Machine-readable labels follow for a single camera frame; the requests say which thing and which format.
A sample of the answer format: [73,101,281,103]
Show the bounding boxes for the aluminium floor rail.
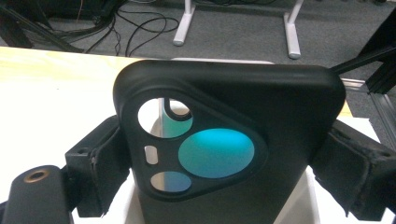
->
[340,77,368,91]
[368,91,396,151]

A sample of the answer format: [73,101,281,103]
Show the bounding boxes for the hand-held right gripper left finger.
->
[64,115,132,218]

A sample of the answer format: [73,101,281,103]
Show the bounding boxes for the black floor cables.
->
[83,4,180,58]

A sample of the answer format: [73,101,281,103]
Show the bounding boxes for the black phone case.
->
[112,59,347,224]

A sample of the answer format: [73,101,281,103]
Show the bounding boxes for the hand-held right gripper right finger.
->
[309,119,396,222]

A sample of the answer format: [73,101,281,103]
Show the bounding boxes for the black metal stand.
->
[0,0,117,54]
[330,8,396,95]

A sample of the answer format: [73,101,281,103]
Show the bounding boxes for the white table cover sheet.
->
[0,74,396,224]

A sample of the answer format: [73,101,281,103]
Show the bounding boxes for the white metal stand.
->
[172,0,305,61]

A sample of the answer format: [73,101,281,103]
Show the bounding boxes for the white plastic bin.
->
[122,57,321,224]

